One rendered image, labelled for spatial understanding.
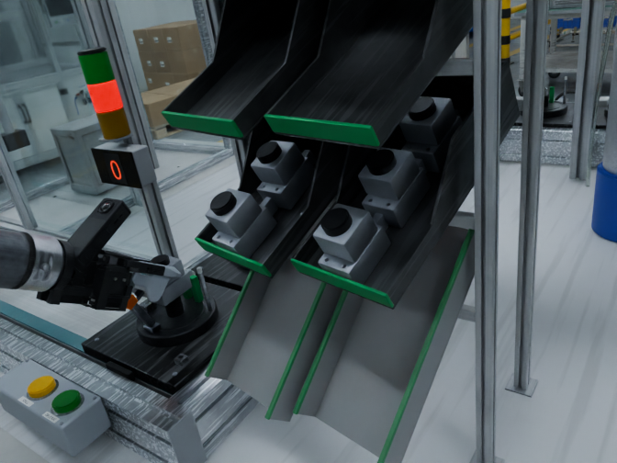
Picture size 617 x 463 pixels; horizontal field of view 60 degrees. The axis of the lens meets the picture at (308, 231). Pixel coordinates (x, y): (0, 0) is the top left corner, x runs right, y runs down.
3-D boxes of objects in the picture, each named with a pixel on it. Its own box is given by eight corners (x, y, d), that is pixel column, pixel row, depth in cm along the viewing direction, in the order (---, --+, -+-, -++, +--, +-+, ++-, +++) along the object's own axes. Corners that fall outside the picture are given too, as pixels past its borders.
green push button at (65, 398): (65, 422, 78) (61, 412, 77) (50, 412, 80) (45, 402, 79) (88, 403, 81) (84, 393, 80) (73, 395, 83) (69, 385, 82)
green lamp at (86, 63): (97, 84, 93) (88, 55, 90) (81, 84, 95) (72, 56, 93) (120, 77, 96) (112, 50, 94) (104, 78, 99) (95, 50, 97)
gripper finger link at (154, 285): (173, 303, 89) (121, 296, 82) (182, 268, 89) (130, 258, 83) (183, 307, 86) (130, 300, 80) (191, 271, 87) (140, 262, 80)
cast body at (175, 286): (164, 307, 88) (152, 270, 85) (148, 300, 90) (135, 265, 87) (201, 280, 94) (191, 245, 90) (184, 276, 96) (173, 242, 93)
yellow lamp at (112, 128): (115, 140, 97) (106, 113, 95) (98, 139, 100) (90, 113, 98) (136, 131, 100) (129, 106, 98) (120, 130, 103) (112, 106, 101)
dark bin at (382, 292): (393, 310, 51) (366, 264, 46) (298, 273, 60) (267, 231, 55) (520, 115, 61) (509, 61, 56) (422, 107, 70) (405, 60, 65)
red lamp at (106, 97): (106, 113, 95) (97, 84, 93) (89, 112, 98) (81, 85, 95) (129, 105, 98) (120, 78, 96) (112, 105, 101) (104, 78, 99)
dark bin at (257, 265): (272, 279, 59) (238, 237, 55) (204, 251, 68) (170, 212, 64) (400, 112, 69) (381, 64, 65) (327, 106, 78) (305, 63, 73)
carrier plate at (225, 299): (177, 397, 79) (173, 385, 79) (84, 352, 93) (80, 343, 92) (275, 310, 96) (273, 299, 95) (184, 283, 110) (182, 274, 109)
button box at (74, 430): (73, 458, 78) (59, 427, 75) (3, 410, 90) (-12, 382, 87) (113, 425, 83) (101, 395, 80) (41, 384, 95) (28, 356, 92)
